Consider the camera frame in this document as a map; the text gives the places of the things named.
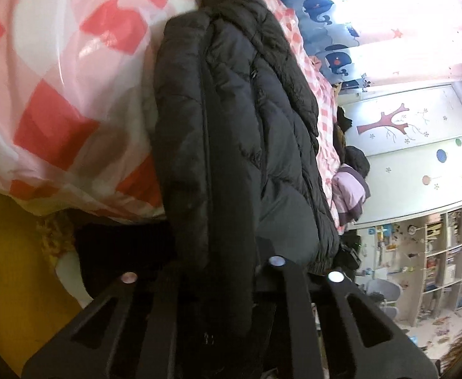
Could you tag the yellow bed frame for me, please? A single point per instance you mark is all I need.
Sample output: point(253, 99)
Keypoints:
point(41, 288)

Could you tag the wardrobe with tree decal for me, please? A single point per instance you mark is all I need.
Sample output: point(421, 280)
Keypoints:
point(413, 142)

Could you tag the red white checkered bedspread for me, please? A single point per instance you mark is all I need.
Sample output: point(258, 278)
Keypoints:
point(77, 105)

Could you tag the cluttered white bookshelf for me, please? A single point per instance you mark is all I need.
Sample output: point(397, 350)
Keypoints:
point(415, 265)

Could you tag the black puffer jacket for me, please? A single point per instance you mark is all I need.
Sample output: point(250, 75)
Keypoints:
point(235, 152)

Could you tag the blue whale curtain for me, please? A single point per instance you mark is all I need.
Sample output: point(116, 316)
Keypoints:
point(330, 36)

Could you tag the pink purple garment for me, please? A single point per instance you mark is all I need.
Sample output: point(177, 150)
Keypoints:
point(350, 192)

